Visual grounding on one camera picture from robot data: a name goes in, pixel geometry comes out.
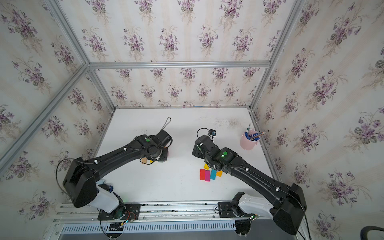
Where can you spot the magenta block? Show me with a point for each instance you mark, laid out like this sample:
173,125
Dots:
207,175

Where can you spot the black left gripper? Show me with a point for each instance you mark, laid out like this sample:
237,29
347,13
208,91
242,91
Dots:
162,156

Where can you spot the white vent grille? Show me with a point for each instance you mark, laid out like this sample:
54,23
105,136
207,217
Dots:
148,227

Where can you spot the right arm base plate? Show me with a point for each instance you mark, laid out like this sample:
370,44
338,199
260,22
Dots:
232,210

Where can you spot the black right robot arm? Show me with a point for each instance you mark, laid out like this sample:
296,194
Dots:
288,202

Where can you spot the red block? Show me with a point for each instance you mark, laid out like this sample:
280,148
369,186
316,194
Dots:
202,174

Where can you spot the pink pen cup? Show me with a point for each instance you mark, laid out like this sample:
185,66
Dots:
247,142

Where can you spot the amber orange block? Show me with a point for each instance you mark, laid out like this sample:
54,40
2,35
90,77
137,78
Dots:
219,173

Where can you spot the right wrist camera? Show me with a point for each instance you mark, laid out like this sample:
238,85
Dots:
212,133

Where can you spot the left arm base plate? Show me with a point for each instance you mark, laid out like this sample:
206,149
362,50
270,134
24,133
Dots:
128,212

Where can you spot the aluminium front rail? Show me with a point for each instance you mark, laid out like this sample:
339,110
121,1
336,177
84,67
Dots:
166,211

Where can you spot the teal block right group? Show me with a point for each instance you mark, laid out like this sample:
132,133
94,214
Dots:
213,174

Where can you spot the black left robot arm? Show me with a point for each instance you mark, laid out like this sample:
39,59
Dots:
81,179

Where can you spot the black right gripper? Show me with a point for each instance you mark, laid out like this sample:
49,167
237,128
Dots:
195,151

